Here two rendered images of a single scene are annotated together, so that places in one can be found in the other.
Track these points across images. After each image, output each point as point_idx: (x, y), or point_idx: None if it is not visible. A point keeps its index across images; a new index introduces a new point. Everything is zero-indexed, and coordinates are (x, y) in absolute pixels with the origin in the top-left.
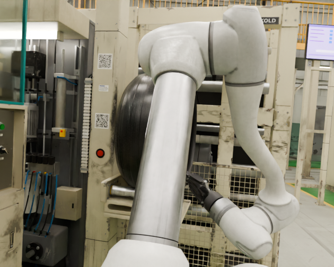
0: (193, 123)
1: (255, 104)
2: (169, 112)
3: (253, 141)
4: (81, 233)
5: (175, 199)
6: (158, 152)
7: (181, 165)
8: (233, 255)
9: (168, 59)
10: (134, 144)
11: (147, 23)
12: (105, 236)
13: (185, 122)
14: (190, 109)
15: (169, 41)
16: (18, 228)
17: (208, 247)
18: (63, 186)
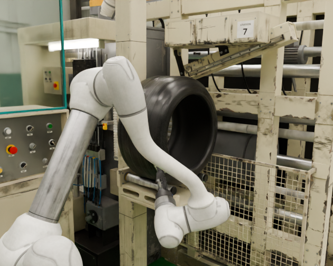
0: (210, 118)
1: (136, 129)
2: (62, 139)
3: (147, 155)
4: None
5: (51, 194)
6: (49, 165)
7: (61, 174)
8: (260, 253)
9: (71, 101)
10: (125, 143)
11: (169, 21)
12: (130, 213)
13: (71, 145)
14: (80, 135)
15: (75, 86)
16: (67, 198)
17: (237, 240)
18: (117, 168)
